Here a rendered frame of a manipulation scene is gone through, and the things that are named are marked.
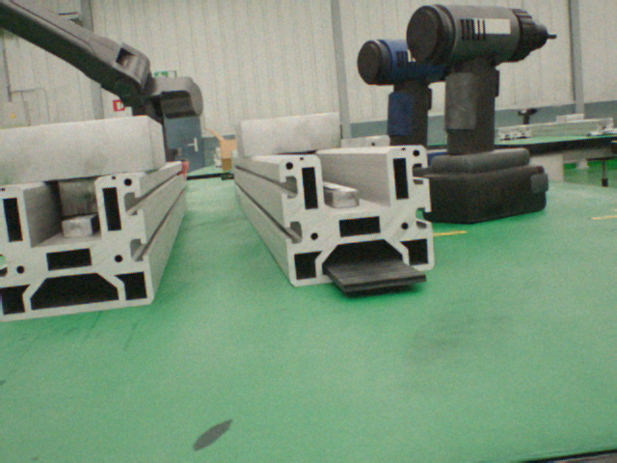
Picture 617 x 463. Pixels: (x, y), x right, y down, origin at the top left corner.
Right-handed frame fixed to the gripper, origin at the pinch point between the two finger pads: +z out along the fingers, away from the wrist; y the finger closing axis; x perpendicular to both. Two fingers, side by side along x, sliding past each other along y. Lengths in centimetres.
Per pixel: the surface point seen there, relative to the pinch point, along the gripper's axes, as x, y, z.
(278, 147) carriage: -52, 18, -7
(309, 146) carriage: -52, 21, -7
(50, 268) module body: -84, -1, -1
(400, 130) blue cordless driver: -40, 35, -8
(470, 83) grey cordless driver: -62, 37, -12
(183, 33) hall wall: 1103, -13, -217
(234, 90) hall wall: 1097, 62, -112
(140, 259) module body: -83, 5, -1
